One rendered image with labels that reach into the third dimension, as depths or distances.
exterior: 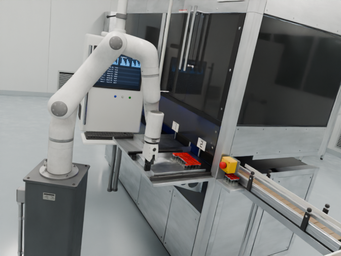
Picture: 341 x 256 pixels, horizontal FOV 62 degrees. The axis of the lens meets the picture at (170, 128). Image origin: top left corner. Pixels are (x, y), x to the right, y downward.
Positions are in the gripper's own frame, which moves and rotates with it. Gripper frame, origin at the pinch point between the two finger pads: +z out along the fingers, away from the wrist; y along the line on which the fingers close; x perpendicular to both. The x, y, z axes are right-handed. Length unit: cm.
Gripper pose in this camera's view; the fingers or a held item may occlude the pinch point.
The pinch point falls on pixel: (147, 167)
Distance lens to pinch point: 158.7
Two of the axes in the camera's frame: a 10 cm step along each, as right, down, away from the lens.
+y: -4.7, -3.3, 8.2
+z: -1.7, 9.4, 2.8
